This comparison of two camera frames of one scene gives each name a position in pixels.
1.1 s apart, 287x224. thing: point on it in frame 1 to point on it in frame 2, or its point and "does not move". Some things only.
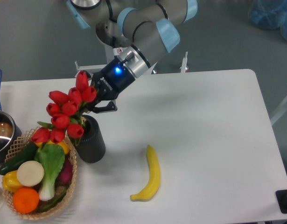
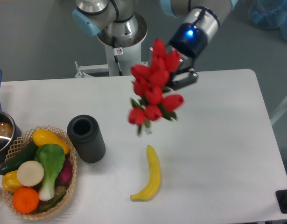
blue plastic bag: (272, 14) does not move
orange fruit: (25, 200) does not move
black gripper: (109, 83) to (189, 40)
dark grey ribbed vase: (91, 147) does not move
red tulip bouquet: (66, 110) to (150, 103)
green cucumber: (27, 153) does not move
